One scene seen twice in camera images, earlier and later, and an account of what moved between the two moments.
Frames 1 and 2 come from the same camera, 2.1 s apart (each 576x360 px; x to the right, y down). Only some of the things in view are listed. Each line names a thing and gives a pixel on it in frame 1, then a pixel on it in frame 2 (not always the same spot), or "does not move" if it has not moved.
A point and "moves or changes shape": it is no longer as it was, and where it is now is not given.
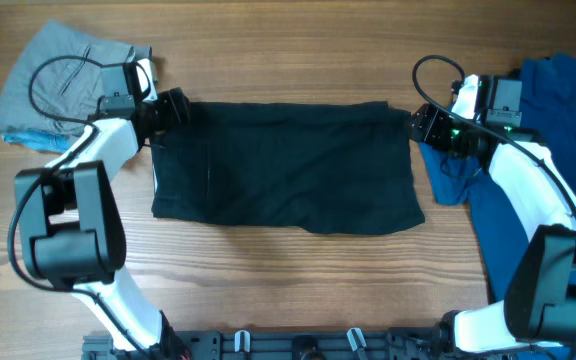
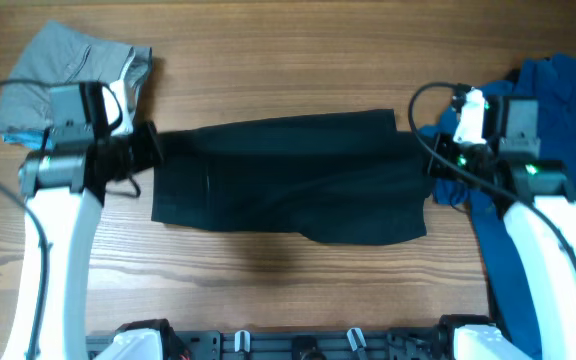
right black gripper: (428, 126) to (435, 167)
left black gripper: (175, 105) to (145, 131)
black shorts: (338, 166) moves or changes shape
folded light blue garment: (40, 140) does not move
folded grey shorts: (53, 81) does not move
